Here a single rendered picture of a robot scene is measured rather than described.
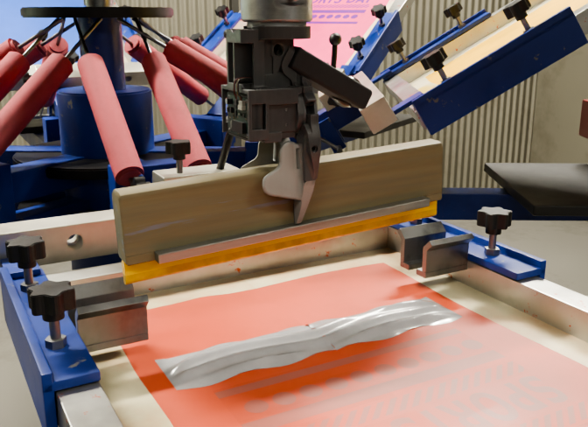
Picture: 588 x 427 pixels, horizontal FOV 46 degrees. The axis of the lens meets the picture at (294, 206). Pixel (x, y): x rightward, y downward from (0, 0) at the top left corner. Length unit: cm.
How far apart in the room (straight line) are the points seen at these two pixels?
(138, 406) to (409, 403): 25
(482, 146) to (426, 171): 417
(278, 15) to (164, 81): 67
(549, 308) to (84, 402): 53
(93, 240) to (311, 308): 31
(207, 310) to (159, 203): 21
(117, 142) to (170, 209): 52
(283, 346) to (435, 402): 17
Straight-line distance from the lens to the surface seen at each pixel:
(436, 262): 93
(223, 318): 85
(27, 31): 244
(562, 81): 505
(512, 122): 516
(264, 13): 73
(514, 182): 161
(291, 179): 75
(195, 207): 73
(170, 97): 134
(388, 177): 84
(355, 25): 223
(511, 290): 91
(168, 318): 86
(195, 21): 411
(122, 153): 122
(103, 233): 97
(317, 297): 91
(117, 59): 155
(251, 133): 72
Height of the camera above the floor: 131
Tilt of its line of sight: 15 degrees down
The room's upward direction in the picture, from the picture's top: straight up
